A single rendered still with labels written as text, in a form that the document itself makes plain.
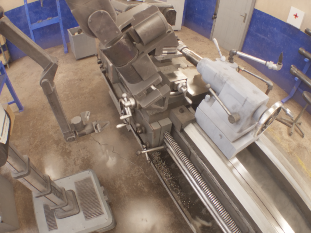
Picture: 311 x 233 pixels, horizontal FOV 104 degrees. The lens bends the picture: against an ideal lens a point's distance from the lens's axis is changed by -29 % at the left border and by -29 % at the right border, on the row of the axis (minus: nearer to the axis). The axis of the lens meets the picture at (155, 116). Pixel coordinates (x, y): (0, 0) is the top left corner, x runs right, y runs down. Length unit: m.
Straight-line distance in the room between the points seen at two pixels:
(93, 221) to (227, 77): 1.29
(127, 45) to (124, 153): 1.61
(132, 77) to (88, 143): 1.70
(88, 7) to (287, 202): 1.26
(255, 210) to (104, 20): 0.90
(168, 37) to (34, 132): 2.25
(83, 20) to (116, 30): 0.05
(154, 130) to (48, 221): 1.10
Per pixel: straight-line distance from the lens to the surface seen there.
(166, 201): 1.65
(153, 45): 0.33
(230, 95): 0.88
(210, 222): 1.26
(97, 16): 0.26
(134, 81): 0.35
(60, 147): 2.09
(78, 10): 0.26
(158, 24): 0.32
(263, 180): 1.16
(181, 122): 0.97
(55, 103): 0.87
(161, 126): 1.03
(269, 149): 1.16
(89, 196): 1.43
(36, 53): 0.76
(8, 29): 0.76
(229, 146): 0.90
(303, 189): 1.20
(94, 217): 1.38
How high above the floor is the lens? 1.57
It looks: 46 degrees down
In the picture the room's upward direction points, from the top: 5 degrees clockwise
